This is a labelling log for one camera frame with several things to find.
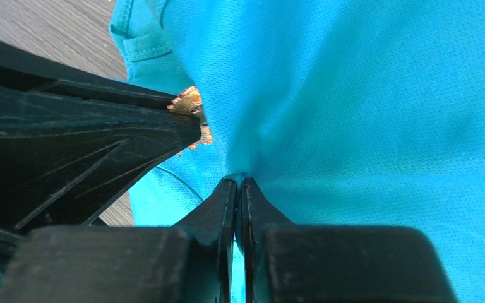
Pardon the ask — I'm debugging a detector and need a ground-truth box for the orange copper brooch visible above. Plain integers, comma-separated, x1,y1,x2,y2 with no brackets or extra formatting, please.
167,86,213,150

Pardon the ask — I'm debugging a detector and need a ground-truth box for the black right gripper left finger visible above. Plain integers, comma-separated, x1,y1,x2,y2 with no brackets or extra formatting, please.
0,179,237,302

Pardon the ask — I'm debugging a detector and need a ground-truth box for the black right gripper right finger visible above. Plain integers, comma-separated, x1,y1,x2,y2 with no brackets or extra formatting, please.
237,178,457,302

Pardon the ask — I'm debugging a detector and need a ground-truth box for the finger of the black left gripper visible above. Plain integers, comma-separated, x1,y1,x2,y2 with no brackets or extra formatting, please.
0,87,200,229
0,41,175,110

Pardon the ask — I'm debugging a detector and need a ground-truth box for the turquoise t-shirt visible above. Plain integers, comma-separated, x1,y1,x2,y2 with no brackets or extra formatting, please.
110,1,485,302

